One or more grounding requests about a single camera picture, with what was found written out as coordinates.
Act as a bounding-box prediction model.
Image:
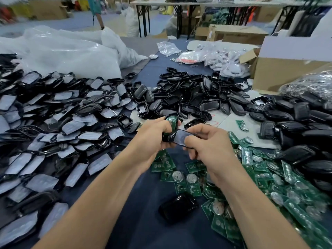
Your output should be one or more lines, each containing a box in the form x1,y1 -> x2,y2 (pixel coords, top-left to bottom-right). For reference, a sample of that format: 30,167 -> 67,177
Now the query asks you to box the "person's left hand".
127,118 -> 182,172

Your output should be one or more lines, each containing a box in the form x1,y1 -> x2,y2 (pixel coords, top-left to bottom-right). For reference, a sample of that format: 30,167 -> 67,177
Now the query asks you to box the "person's right hand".
184,123 -> 245,187

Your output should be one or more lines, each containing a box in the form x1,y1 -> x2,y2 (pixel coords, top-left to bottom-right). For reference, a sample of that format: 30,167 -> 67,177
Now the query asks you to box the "black key fob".
162,114 -> 179,143

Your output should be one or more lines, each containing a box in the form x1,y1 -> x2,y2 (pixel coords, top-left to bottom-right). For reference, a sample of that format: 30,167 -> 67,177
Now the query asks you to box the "small green circuit board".
166,116 -> 178,132

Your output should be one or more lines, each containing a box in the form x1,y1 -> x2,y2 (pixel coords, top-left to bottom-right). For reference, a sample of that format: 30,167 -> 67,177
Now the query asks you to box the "film-covered black shell cover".
170,129 -> 195,148

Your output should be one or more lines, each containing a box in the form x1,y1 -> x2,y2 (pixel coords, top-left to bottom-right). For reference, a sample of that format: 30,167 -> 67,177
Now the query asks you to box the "pile of black shell halves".
132,66 -> 270,128

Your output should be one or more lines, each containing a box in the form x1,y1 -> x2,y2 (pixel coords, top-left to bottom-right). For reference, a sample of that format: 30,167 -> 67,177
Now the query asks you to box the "lone glossy black shell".
158,193 -> 199,224

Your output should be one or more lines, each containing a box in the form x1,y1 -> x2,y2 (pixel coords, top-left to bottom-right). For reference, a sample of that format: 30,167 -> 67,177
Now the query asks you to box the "pile of green circuit boards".
150,114 -> 332,249

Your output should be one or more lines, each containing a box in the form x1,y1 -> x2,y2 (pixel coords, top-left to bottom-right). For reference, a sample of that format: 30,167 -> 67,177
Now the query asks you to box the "pile of assembled black fobs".
259,93 -> 332,192

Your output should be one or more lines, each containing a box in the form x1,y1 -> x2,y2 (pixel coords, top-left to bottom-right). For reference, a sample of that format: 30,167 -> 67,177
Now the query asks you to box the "pile of shells with pads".
0,53 -> 143,247

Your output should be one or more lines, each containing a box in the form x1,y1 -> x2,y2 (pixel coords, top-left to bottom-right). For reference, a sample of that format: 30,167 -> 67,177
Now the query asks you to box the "person's left forearm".
32,158 -> 151,249

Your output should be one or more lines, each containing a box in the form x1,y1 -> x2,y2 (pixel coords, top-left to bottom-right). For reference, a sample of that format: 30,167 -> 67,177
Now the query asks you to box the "person's right forearm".
215,171 -> 309,249

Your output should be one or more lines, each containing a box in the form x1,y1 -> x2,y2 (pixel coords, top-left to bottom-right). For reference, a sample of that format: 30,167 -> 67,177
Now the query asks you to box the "heap of clear parts bags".
205,46 -> 251,78

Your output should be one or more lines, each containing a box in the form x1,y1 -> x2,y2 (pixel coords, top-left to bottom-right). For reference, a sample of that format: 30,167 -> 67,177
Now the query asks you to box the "clear bag with red label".
174,50 -> 208,64

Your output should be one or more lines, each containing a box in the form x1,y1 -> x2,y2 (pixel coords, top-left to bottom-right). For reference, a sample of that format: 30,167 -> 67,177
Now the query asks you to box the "small crumpled clear plastic bag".
157,41 -> 182,56

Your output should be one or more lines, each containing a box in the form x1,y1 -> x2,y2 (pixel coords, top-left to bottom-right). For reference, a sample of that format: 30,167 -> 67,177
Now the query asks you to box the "large open cardboard box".
240,36 -> 332,94

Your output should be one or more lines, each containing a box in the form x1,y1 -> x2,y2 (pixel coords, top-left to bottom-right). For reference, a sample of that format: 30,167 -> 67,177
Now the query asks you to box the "clear bag of metal parts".
278,70 -> 332,102

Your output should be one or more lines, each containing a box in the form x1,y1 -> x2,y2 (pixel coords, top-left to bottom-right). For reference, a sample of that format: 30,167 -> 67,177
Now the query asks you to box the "brown cardboard box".
207,24 -> 269,46

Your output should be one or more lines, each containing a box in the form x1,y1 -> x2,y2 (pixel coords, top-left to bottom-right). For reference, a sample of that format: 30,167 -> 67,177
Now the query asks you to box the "white sack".
124,7 -> 140,38

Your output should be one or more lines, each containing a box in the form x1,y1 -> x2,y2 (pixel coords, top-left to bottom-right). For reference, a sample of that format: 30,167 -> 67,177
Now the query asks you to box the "large white plastic bag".
0,26 -> 148,78

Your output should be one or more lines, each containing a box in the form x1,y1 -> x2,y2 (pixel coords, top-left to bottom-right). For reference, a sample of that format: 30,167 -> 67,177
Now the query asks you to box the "long white table top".
131,0 -> 312,7

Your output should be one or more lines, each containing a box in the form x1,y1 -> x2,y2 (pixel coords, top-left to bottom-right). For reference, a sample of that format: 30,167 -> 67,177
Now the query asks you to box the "tan cardboard box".
28,0 -> 68,20

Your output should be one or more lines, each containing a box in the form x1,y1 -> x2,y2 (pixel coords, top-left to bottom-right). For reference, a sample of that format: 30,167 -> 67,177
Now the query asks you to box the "black metal table frame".
136,1 -> 200,39

